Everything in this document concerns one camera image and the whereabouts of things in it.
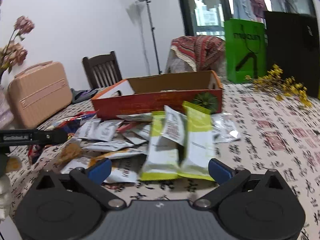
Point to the pink artificial flowers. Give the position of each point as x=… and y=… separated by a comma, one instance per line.
x=14, y=52

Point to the clear white packet right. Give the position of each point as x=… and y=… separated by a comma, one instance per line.
x=224, y=128

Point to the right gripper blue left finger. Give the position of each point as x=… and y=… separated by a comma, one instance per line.
x=100, y=171

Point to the orange white snack packet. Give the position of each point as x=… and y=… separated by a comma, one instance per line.
x=126, y=164

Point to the calligraphy print tablecloth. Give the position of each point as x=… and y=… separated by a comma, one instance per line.
x=274, y=134

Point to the green white snack packet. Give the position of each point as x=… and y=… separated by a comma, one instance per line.
x=199, y=146
x=162, y=159

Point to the orange cardboard snack box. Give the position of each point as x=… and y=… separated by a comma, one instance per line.
x=150, y=93

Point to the black paper shopping bag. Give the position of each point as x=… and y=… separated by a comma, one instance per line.
x=293, y=45

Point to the red patterned draped blanket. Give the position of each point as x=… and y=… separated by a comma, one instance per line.
x=196, y=54

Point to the pink hard-shell suitcase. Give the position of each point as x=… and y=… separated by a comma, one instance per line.
x=39, y=92

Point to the green paper shopping bag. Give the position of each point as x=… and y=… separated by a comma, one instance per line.
x=245, y=50

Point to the white red-print snack packet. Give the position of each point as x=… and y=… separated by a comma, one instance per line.
x=174, y=126

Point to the white grey snack packet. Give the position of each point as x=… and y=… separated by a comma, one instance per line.
x=96, y=129

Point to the dark wooden chair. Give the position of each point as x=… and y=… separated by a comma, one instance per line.
x=102, y=70

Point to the yellow artificial flower branch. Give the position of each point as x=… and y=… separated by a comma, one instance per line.
x=274, y=85

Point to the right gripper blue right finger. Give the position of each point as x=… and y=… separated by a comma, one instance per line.
x=220, y=172

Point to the red blue snack packets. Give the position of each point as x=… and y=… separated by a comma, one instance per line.
x=68, y=125

